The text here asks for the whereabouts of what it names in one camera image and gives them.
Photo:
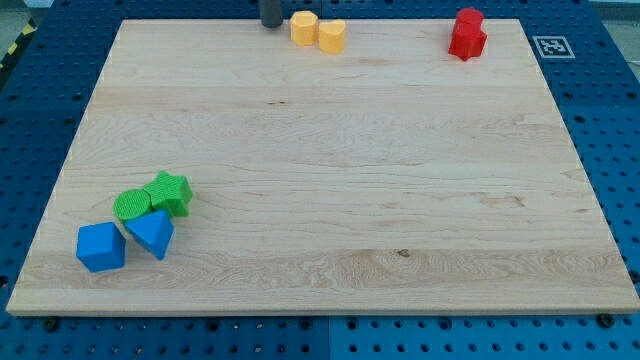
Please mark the yellow heart block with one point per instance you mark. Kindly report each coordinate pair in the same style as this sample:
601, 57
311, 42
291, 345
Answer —
332, 36

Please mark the green star block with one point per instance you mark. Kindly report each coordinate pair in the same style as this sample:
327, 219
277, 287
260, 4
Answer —
171, 193

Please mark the red star block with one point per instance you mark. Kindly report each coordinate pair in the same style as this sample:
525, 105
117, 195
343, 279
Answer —
466, 44

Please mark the wooden board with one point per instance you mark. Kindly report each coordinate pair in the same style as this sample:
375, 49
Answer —
392, 178

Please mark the yellow hexagon block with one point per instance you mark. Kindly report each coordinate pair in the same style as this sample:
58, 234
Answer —
304, 28

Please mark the blue triangle block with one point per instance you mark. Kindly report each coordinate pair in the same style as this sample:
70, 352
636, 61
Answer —
153, 231

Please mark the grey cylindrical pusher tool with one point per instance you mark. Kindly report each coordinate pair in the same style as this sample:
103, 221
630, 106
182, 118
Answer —
270, 11

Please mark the green cylinder block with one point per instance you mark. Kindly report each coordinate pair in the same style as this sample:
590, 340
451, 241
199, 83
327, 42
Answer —
132, 204

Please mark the red cylinder block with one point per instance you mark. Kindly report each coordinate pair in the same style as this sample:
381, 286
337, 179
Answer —
468, 21

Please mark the blue cube block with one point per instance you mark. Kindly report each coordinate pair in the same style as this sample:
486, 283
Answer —
101, 247

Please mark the white fiducial marker tag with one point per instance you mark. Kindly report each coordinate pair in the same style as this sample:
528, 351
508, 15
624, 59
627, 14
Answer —
553, 47

